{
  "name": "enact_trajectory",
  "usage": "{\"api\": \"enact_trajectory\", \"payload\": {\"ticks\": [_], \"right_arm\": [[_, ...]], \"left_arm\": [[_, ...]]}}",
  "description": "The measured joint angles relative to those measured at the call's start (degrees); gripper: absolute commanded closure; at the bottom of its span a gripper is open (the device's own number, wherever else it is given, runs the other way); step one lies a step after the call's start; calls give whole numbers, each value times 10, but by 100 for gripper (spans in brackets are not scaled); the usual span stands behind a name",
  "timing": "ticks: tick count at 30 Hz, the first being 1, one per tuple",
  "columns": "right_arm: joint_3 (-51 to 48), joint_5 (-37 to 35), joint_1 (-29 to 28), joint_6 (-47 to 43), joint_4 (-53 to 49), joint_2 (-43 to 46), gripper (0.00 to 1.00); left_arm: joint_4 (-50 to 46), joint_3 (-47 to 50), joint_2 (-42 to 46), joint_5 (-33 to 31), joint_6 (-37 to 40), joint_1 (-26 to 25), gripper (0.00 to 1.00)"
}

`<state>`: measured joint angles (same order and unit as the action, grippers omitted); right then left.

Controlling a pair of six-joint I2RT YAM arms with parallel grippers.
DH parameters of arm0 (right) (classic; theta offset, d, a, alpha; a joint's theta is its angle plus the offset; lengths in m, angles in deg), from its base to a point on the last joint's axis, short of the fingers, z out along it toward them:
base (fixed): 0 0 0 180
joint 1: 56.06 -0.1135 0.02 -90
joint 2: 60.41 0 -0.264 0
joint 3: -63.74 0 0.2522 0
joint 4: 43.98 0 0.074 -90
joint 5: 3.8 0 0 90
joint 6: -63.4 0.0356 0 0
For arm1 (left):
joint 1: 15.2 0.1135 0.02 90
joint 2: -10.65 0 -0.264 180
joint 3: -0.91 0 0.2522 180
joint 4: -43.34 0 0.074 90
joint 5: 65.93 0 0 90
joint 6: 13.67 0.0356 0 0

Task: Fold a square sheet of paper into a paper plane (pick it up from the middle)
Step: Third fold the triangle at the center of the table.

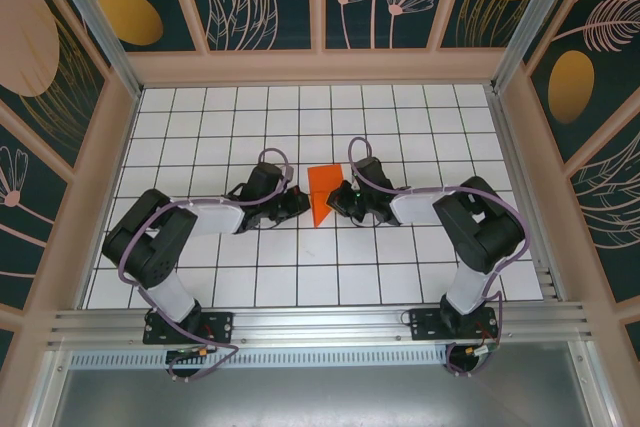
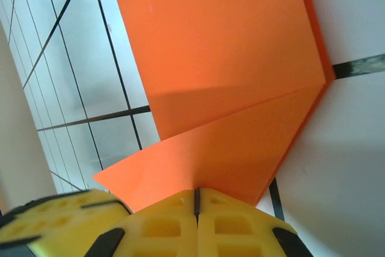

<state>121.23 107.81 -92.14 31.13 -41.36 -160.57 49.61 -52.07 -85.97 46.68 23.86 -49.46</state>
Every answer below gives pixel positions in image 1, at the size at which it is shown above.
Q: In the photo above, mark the aluminium frame post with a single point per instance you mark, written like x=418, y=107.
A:
x=95, y=22
x=537, y=17

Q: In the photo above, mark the grey metal sheet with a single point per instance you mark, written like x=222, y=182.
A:
x=320, y=399

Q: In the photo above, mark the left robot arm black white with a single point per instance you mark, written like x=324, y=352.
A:
x=145, y=247

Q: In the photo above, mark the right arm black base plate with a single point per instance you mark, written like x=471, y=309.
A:
x=425, y=324

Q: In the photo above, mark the aluminium mounting rail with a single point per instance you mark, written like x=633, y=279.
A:
x=320, y=324

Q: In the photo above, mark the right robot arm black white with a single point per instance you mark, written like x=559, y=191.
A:
x=485, y=227

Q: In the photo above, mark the aluminium side rail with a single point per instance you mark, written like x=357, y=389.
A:
x=520, y=147

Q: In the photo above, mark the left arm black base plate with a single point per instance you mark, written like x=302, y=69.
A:
x=220, y=327

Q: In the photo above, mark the orange square paper sheet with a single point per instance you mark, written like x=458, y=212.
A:
x=322, y=192

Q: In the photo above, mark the small circuit board with connector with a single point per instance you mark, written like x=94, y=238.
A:
x=480, y=349
x=187, y=353

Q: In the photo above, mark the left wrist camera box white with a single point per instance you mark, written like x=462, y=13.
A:
x=288, y=174

